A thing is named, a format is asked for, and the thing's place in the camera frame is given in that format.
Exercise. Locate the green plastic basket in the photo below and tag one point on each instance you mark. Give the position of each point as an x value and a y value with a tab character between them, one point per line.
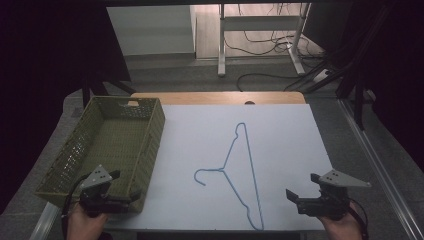
113	140

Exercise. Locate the white power strip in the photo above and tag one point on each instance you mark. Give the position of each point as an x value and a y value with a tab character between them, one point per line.
321	75

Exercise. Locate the person's left hand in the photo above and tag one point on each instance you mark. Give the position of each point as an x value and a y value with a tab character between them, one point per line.
83	225

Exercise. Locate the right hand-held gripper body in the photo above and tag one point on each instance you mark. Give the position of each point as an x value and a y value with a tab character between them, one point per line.
328	201

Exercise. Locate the white metal desk frame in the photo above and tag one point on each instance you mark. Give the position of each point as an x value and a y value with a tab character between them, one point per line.
221	43

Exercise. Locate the dark round table grommet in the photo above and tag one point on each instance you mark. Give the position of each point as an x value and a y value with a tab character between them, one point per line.
249	102

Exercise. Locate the black metal stand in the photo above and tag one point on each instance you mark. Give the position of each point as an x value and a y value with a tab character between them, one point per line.
95	87
358	100

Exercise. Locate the white cabinet panel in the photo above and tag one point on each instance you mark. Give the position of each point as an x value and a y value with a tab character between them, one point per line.
150	30

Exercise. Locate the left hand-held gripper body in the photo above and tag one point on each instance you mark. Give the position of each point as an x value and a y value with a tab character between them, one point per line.
97	177

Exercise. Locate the person's right hand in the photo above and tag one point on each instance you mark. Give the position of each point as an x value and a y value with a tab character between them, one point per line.
341	228

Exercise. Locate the white paper sheet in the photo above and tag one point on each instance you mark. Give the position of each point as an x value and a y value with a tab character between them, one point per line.
286	143

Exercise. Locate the aluminium floor rail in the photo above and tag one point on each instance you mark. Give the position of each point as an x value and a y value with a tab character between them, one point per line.
380	160
45	223

